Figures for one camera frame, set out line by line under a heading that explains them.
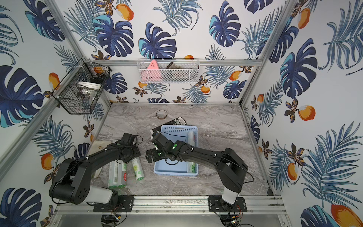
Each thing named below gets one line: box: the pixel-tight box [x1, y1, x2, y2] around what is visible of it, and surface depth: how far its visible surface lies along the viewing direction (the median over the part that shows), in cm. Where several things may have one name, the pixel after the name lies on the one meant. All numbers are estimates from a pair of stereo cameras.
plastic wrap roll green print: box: [131, 156, 145, 182], surface depth 85 cm
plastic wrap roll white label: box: [107, 159, 118, 189], surface depth 81 cm
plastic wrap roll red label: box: [121, 163, 128, 187], surface depth 83 cm
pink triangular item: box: [140, 59, 163, 83], surface depth 92 cm
